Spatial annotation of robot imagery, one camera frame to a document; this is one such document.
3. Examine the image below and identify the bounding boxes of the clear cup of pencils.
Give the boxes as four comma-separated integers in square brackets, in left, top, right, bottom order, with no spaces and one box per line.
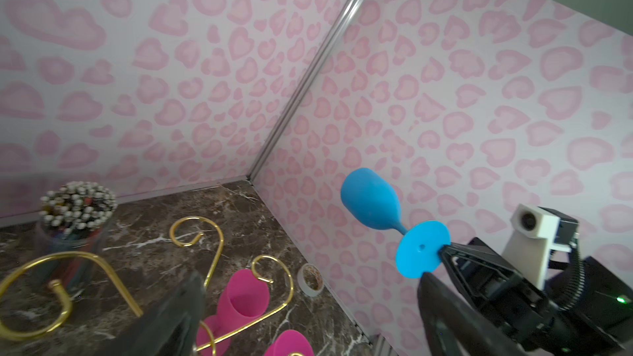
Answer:
[33,181,117,291]

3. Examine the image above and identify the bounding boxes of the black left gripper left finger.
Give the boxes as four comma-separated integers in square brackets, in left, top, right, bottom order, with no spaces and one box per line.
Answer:
[96,273,204,356]

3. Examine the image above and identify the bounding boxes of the roll of tape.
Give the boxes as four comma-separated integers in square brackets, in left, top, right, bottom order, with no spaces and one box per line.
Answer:
[297,264,325,298]

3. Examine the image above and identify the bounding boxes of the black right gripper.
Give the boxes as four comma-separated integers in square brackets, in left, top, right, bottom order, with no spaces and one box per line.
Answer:
[438,243,623,351]

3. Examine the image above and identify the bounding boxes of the pink wine glass back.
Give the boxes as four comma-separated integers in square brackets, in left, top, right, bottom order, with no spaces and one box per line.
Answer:
[264,330,314,356]

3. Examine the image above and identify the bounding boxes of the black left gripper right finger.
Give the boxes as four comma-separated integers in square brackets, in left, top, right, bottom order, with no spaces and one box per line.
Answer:
[417,273,524,356]

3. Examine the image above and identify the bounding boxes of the pink wine glass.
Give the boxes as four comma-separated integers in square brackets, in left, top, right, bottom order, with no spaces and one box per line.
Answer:
[264,330,314,356]
[203,269,270,339]

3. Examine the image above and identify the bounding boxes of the gold wire glass rack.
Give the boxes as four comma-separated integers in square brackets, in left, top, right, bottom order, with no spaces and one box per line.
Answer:
[0,215,296,356]

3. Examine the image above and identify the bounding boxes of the blue wine glass front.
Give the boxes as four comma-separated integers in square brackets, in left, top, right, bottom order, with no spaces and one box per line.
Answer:
[341,168,451,279]

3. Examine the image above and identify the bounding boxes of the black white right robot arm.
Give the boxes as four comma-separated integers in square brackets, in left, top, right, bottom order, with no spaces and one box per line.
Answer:
[438,237,632,355]

